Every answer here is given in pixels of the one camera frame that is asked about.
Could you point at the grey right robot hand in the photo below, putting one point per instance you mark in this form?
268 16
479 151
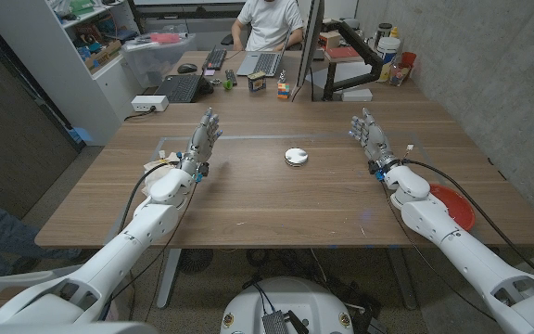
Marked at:
374 139

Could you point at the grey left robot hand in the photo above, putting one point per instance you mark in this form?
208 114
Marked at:
199 144

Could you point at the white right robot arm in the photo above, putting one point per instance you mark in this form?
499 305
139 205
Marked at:
457 250

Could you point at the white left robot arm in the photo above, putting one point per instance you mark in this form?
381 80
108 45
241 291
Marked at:
123 246

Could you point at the cream cheesecloth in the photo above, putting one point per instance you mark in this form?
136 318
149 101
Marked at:
156 165

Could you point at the clear glass jar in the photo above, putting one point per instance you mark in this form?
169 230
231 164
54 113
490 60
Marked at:
397 75

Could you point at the silver round jar lid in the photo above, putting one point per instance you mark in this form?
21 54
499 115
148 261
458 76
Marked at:
296 157

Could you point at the red round tray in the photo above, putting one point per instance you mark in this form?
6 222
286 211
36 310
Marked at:
457 204

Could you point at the dark lidded jar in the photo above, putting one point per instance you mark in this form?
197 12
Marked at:
383 31

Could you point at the flat white box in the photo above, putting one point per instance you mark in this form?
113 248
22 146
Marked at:
357 95

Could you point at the wide black keyboard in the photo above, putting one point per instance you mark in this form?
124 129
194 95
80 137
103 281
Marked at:
181 88

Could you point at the white power strip box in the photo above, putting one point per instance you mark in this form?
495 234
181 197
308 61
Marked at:
149 103

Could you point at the small green object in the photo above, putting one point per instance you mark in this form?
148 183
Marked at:
228 85

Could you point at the black remote control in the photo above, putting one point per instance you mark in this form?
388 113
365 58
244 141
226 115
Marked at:
231 76

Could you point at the black computer mouse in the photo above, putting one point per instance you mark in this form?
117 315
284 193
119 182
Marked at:
187 68

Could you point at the small dark yellow box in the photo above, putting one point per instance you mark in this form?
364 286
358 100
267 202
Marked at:
257 82

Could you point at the slim black keyboard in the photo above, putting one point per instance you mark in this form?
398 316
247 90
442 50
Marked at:
215 59

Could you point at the red plastic cup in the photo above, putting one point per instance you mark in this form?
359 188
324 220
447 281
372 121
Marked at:
408 59

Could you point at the white plastic tub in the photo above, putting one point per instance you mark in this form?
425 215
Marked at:
388 48

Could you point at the red book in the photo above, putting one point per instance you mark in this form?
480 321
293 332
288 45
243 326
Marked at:
341 53

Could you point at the clear plastic storage bin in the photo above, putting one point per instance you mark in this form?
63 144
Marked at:
156 60

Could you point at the colourful puzzle cube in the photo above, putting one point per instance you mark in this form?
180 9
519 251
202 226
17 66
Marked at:
283 90

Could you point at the silver laptop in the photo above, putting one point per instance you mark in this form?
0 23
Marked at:
262 62

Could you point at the yellow bottle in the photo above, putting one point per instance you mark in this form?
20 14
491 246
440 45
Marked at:
394 32

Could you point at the small tan box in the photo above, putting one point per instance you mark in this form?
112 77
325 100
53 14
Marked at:
329 40

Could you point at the pink flat item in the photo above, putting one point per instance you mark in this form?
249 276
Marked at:
165 38

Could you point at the black round floor fan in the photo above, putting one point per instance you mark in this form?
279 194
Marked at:
195 260

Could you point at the black computer monitor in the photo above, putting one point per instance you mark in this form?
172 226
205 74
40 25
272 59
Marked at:
311 37

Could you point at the brown cardboard box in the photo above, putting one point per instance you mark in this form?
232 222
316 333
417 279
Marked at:
102 55

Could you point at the grey metal table leg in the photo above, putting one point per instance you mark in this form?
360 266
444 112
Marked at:
402 278
169 278

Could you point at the person in white t-shirt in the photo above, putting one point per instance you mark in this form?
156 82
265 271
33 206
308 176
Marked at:
271 23

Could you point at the white shelf cabinet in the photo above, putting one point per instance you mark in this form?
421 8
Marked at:
40 60

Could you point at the white robot torso base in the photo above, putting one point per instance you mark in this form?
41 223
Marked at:
290 301

